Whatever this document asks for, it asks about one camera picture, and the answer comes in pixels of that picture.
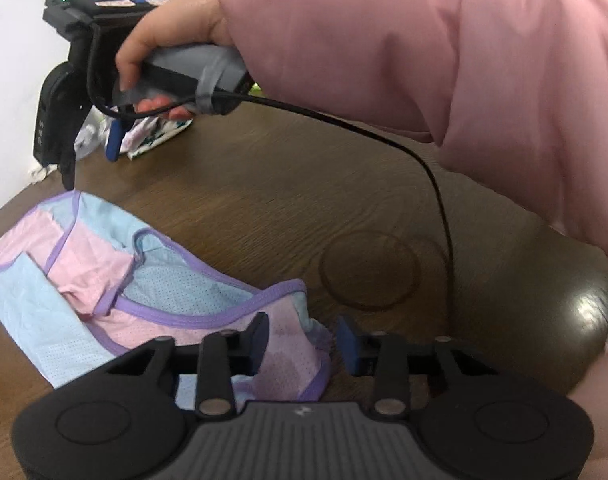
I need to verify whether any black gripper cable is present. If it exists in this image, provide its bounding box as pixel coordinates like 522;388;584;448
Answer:
85;22;458;336

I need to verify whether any pink sleeve forearm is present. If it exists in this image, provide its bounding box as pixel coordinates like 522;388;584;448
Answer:
220;0;608;256

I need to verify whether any folded floral clothes pile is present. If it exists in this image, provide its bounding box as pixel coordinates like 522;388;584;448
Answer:
74;107;193;160

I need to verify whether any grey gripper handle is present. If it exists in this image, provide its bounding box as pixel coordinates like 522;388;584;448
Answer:
112;44;254;115

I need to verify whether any pink blue purple garment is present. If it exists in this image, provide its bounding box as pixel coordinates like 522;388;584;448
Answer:
0;191;332;403

